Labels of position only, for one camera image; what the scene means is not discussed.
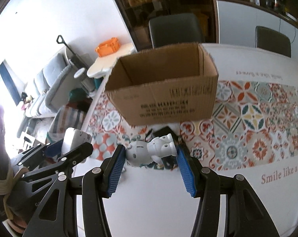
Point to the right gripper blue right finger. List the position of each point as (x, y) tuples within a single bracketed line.
[(206, 185)]

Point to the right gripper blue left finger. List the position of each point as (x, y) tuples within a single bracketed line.
[(99, 183)]

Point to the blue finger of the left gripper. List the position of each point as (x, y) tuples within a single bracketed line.
[(38, 156), (69, 160)]

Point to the white charger cube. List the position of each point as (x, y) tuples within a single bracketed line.
[(74, 138)]

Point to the white toy robot figure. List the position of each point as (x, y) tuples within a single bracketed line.
[(160, 150)]

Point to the left human hand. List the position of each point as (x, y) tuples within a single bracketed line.
[(17, 224)]

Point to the striped fabric bag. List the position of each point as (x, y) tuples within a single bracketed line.
[(66, 117)]

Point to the grey sofa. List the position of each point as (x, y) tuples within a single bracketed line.
[(38, 87)]

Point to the green bag on floor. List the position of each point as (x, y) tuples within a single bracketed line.
[(78, 99)]

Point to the patterned table mat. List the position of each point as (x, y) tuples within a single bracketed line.
[(253, 123)]

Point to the stick vacuum cleaner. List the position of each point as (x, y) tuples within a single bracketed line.
[(81, 72)]

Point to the cream flower side table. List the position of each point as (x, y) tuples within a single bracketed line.
[(103, 65)]

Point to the brown cardboard box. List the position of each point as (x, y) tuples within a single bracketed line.
[(174, 83)]

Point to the orange plastic crate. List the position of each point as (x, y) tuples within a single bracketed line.
[(108, 47)]

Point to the black dining chair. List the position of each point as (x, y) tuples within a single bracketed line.
[(174, 29), (273, 41)]

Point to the dark glass cabinet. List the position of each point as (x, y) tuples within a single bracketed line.
[(136, 15)]

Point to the black power adapter with cable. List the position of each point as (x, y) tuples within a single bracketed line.
[(161, 134)]

